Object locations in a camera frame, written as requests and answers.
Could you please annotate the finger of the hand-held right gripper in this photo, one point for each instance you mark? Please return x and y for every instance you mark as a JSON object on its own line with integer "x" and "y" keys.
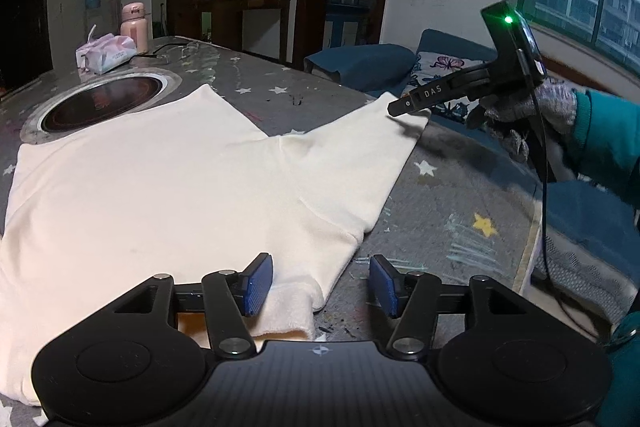
{"x": 425, "y": 94}

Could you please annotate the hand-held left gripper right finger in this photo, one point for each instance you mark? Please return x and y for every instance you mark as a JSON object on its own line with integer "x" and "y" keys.
{"x": 382, "y": 287}

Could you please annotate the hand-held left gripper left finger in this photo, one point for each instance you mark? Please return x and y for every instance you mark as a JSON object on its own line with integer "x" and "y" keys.
{"x": 257, "y": 284}

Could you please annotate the white sweater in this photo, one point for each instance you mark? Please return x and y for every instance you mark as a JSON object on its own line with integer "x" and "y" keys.
{"x": 175, "y": 187}

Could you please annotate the person's right forearm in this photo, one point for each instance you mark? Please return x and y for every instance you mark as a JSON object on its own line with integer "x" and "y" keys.
{"x": 610, "y": 142}

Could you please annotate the person's right hand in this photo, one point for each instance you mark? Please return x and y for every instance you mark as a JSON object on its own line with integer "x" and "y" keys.
{"x": 550, "y": 109}

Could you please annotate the floral cushion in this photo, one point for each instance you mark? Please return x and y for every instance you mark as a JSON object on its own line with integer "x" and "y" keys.
{"x": 440, "y": 67}

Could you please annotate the blue cushion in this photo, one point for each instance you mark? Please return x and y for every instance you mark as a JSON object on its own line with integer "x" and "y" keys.
{"x": 360, "y": 62}

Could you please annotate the grey star-print tablecloth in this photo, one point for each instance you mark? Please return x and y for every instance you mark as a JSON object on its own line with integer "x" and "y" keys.
{"x": 450, "y": 217}

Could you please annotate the small blue table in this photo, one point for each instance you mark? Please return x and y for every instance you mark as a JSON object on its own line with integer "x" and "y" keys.
{"x": 345, "y": 24}

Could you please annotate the blue sofa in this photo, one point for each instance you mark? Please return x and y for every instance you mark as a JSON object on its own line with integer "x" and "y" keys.
{"x": 575, "y": 217}

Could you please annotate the round black induction cooktop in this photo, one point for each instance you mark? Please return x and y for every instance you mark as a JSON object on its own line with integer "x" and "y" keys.
{"x": 100, "y": 99}

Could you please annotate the person's teal jacket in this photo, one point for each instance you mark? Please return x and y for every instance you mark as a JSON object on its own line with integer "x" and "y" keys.
{"x": 622, "y": 372}

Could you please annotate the pink tissue pack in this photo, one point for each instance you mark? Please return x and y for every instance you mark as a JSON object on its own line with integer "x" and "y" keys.
{"x": 107, "y": 52}

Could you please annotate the pink thermos bottle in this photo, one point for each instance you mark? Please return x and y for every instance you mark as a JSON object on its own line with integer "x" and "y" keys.
{"x": 134, "y": 27}

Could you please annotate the dark door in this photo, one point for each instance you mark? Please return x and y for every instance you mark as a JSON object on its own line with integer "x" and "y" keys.
{"x": 25, "y": 32}

